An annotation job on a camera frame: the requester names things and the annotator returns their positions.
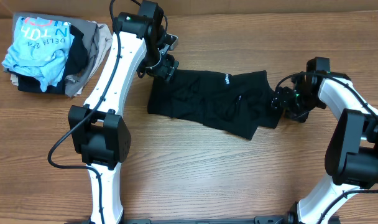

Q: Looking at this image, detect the black folded garment in pile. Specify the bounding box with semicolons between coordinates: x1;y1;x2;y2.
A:
17;26;88;95

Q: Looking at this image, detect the black t-shirt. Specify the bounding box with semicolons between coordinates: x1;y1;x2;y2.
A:
147;70;283;140

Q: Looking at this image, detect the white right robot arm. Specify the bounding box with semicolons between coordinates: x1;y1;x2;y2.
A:
271;57;378;224

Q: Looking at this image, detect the beige folded garment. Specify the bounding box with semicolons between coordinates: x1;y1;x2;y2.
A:
4;24;112;86

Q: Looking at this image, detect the light blue printed t-shirt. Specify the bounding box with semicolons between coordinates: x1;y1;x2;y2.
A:
2;16;75;92

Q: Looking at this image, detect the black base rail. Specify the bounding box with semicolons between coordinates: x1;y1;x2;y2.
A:
123;215;285;224

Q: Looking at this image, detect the grey folded garment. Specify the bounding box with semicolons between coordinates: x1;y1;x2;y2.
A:
12;12;99;97

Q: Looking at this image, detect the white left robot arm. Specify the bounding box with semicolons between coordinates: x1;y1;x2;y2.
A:
68;1;179;223

